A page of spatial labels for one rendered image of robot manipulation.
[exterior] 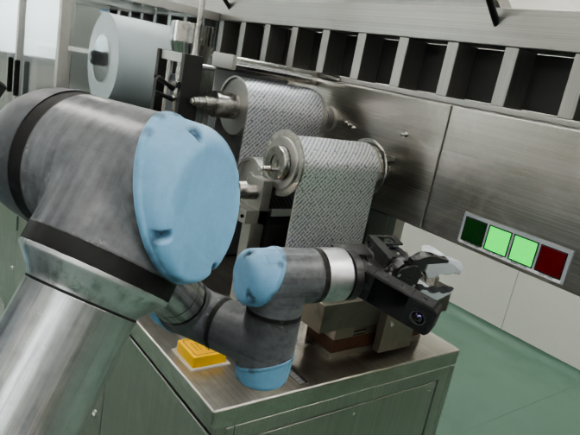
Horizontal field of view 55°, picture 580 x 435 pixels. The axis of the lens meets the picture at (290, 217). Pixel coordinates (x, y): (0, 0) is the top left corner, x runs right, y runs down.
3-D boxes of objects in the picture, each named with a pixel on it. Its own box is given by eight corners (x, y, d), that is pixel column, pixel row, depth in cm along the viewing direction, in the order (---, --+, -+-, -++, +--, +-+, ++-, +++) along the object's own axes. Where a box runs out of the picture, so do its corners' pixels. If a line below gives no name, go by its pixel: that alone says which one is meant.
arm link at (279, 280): (224, 296, 76) (235, 236, 74) (295, 293, 81) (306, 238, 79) (248, 324, 69) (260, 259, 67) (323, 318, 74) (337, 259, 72)
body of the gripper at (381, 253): (399, 234, 87) (334, 231, 81) (431, 267, 80) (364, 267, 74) (381, 274, 90) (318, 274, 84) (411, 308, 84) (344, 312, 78)
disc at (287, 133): (257, 185, 131) (268, 122, 128) (260, 185, 132) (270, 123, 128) (295, 204, 120) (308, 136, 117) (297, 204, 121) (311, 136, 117)
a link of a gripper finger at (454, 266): (450, 235, 89) (403, 242, 85) (475, 256, 85) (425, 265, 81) (444, 250, 91) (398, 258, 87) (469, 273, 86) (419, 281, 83)
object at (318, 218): (280, 269, 126) (295, 189, 121) (356, 262, 140) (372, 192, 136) (281, 270, 125) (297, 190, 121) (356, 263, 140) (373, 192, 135)
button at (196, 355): (175, 350, 107) (177, 339, 107) (208, 345, 111) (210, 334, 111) (192, 369, 102) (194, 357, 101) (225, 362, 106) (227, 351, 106)
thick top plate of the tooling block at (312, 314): (272, 299, 121) (277, 274, 120) (397, 284, 146) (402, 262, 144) (318, 334, 109) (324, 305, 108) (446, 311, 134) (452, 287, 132)
